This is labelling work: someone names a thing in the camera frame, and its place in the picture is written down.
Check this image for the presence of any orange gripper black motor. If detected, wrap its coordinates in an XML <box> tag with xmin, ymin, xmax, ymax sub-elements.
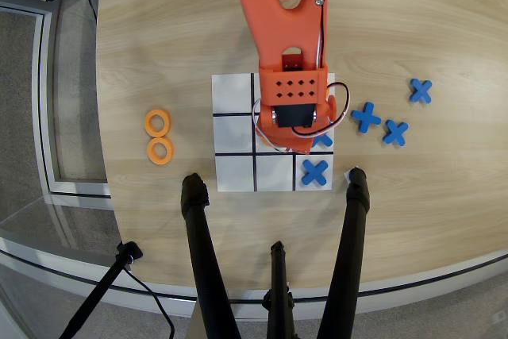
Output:
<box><xmin>256</xmin><ymin>94</ymin><xmax>339</xmax><ymax>155</ymax></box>

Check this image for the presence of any blue cross piece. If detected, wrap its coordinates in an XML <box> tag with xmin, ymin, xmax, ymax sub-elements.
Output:
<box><xmin>311</xmin><ymin>130</ymin><xmax>333</xmax><ymax>148</ymax></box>
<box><xmin>300</xmin><ymin>159</ymin><xmax>330</xmax><ymax>187</ymax></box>
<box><xmin>408</xmin><ymin>78</ymin><xmax>433</xmax><ymax>105</ymax></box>
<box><xmin>382</xmin><ymin>119</ymin><xmax>410</xmax><ymax>147</ymax></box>
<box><xmin>350</xmin><ymin>102</ymin><xmax>383</xmax><ymax>134</ymax></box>

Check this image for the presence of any white tic-tac-toe board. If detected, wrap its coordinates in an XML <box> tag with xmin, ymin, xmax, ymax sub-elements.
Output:
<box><xmin>211</xmin><ymin>72</ymin><xmax>337</xmax><ymax>193</ymax></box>

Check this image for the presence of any short black tripod leg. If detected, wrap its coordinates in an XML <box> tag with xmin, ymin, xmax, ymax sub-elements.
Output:
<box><xmin>261</xmin><ymin>240</ymin><xmax>297</xmax><ymax>339</ymax></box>

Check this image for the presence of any thin black stand pole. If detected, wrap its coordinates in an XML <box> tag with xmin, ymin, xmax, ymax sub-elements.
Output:
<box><xmin>57</xmin><ymin>241</ymin><xmax>144</xmax><ymax>339</ymax></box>

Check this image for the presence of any orange ring piece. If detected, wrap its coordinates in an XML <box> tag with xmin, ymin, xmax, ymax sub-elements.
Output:
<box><xmin>144</xmin><ymin>108</ymin><xmax>172</xmax><ymax>138</ymax></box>
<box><xmin>146</xmin><ymin>137</ymin><xmax>175</xmax><ymax>166</ymax></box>

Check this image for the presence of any black floor cable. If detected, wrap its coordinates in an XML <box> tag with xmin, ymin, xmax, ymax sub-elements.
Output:
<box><xmin>122</xmin><ymin>267</ymin><xmax>175</xmax><ymax>339</ymax></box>

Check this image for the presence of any grey metal window frame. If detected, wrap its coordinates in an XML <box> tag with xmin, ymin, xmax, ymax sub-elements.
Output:
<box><xmin>0</xmin><ymin>0</ymin><xmax>114</xmax><ymax>201</ymax></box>

